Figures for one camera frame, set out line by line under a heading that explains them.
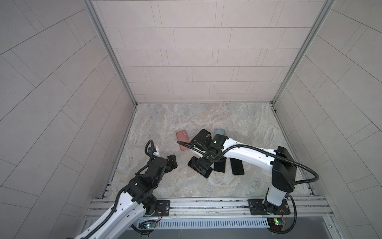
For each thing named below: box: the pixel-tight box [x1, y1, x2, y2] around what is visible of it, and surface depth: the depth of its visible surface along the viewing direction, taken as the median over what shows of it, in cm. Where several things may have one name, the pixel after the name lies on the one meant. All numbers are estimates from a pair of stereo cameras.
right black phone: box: [229, 157, 245, 175], surface depth 84 cm
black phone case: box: [190, 128, 213, 146], surface depth 64 cm
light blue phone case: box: [214, 128, 226, 136], surface depth 103 cm
